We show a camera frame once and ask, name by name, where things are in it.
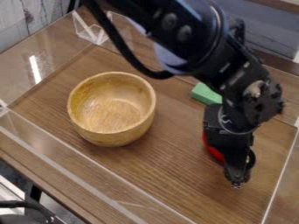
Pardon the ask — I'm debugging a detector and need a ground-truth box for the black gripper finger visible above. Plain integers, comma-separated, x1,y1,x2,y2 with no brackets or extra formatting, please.
244,148,257,183
225,164,245,188

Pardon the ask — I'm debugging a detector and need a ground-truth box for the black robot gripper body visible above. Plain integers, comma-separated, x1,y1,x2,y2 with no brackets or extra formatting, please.
202,104,258,167

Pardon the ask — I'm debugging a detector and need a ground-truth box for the red plush strawberry toy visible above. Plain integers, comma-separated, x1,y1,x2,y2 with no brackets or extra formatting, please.
202,133,226,164

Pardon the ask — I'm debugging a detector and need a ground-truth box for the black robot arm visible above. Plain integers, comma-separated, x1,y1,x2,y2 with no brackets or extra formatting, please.
82,0,286,187

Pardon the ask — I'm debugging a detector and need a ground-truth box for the green rectangular block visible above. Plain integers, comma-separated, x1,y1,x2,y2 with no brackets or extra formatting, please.
192,83,222,105

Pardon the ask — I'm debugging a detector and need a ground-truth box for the wooden bowl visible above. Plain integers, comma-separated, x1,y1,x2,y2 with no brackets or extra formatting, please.
67,72,157,147

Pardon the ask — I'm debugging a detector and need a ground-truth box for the black table leg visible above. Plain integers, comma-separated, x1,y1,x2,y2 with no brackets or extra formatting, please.
30,185,43,201

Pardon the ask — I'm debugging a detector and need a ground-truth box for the clear acrylic tray wall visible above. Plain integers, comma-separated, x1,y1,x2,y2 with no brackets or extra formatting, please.
0,101,196,224

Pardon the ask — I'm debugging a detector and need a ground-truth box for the black cable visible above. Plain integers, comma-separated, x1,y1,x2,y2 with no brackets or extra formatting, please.
0,200,57,224

